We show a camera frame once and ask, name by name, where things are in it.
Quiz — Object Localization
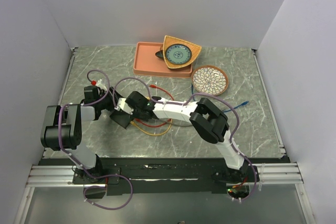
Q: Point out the teal patterned round dish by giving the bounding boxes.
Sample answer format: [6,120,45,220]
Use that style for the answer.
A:
[165,44,192,65]

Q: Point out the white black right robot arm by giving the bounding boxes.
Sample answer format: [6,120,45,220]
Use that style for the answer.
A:
[118,91,249,182]

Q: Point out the yellow ethernet cable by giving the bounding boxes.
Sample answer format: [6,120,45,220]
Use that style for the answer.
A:
[131,120,173,136]

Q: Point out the white floral round plate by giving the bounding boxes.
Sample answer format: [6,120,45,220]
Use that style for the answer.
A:
[191,65,229,95]

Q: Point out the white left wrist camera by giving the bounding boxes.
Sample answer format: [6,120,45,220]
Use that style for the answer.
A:
[90,79,107,91]

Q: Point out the salmon pink tray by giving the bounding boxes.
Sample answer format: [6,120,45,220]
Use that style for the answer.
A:
[133,42,193,78]

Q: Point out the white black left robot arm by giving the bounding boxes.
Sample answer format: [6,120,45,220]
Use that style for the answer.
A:
[40,85,122,183]

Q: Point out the aluminium frame rail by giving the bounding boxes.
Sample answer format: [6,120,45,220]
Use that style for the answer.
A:
[26,163,303,187]

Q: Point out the blue ethernet cable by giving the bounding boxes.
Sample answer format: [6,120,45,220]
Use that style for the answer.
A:
[190,82,250,112]

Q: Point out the orange woven triangular plate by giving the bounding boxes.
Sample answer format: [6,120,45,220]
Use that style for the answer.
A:
[162,35,202,69]

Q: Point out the black small bowl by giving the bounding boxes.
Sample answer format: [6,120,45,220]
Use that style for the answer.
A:
[155,50,164,59]

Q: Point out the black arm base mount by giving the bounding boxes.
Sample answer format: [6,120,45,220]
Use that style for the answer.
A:
[39,157,263,197]

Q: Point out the red ethernet cable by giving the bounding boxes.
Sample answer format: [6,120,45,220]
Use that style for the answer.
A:
[135,83,174,128]

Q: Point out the grey ethernet cable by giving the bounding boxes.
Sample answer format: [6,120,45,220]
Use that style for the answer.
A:
[170,120,194,128]

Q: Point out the black network switch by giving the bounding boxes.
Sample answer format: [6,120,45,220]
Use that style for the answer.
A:
[110,110,133,129]

